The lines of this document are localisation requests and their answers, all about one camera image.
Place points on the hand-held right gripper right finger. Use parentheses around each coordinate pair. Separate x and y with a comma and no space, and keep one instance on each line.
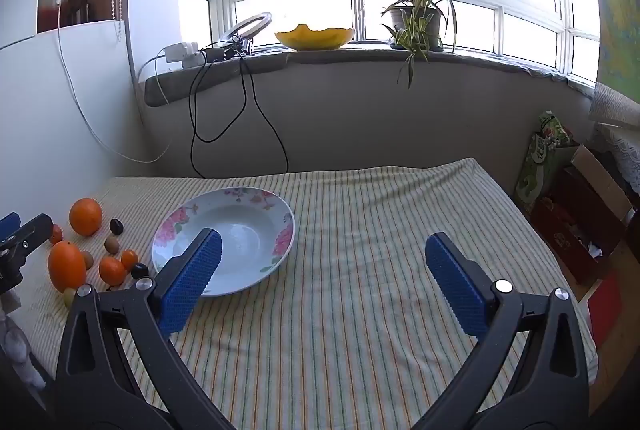
(457,290)

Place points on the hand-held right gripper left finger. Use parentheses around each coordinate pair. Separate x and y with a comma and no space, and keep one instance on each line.
(192,282)

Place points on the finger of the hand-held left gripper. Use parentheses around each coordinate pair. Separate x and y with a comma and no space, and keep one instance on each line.
(9,224)
(32,232)

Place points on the small tangerine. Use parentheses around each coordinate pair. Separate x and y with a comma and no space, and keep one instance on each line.
(129,260)
(56,235)
(112,271)

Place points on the large orange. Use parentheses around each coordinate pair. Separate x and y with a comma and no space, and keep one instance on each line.
(66,266)
(85,216)

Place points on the dark plum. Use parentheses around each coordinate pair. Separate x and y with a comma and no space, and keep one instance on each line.
(140,270)
(116,226)

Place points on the floral white plate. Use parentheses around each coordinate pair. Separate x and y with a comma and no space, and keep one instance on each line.
(240,235)

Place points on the small green fruit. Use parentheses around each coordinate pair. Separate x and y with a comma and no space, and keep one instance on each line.
(69,297)

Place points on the person's left hand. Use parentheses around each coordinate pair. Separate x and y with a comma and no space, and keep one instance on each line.
(20,350)

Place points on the striped blanket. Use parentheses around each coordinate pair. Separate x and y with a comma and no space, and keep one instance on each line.
(350,260)

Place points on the green plastic bag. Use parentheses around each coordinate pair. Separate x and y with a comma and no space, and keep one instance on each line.
(542,154)

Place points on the open cardboard box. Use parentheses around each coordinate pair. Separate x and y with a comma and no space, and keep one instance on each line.
(600,182)

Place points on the white lace cloth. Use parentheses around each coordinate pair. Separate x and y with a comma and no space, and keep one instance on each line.
(620,149)

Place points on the white power adapter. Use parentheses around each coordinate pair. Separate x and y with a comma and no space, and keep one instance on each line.
(177,52)
(195,60)

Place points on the black power adapter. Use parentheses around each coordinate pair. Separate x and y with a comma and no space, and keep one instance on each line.
(215,53)

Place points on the small potted succulent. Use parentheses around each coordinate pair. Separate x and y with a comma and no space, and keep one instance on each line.
(240,23)

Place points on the potted spider plant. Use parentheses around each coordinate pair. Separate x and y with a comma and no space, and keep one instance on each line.
(415,22)

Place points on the yellow bowl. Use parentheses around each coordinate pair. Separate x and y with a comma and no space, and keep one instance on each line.
(315,38)

